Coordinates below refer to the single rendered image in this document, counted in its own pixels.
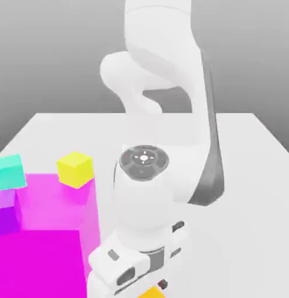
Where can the small orange cube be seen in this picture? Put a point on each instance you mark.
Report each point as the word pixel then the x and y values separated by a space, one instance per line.
pixel 152 293

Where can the small yellow cube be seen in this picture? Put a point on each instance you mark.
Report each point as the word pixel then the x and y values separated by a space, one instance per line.
pixel 74 170

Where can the large magenta box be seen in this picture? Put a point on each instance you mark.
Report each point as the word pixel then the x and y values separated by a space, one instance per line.
pixel 42 260

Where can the small purple cube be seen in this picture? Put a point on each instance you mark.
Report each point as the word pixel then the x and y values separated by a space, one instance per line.
pixel 5 218

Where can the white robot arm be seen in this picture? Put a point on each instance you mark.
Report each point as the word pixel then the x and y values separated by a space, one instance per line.
pixel 144 200

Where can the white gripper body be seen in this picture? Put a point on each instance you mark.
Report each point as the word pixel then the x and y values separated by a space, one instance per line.
pixel 101 288

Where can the small teal cube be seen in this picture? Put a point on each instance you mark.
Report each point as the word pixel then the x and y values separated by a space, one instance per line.
pixel 9 173

